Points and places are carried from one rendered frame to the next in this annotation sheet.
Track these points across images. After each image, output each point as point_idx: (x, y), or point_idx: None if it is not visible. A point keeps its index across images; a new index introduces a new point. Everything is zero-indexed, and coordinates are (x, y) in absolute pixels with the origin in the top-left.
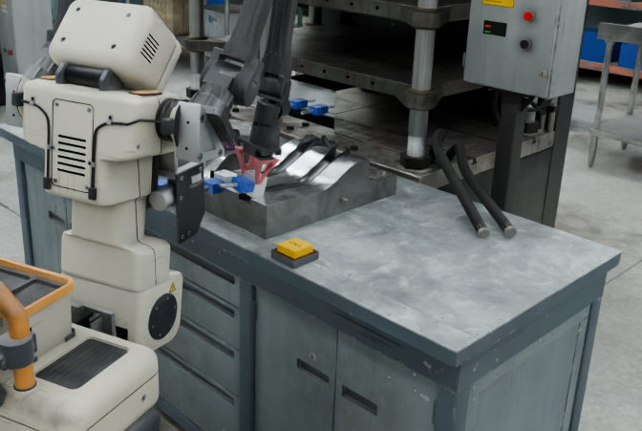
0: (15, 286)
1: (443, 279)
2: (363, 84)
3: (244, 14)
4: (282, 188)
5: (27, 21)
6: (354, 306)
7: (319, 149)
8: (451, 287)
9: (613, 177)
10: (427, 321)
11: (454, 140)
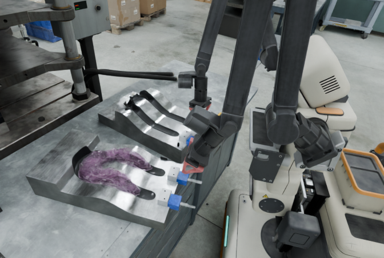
0: (357, 171)
1: (216, 88)
2: (18, 80)
3: (272, 22)
4: (179, 119)
5: None
6: None
7: (139, 102)
8: (220, 87)
9: None
10: None
11: (29, 84)
